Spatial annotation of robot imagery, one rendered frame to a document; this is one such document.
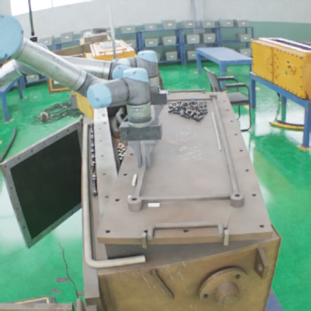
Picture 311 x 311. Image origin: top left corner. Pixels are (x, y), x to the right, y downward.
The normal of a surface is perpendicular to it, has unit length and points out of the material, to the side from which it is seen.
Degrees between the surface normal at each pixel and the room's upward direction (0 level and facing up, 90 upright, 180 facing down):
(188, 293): 90
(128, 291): 90
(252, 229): 0
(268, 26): 90
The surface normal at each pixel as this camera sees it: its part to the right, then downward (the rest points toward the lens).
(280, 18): 0.18, 0.42
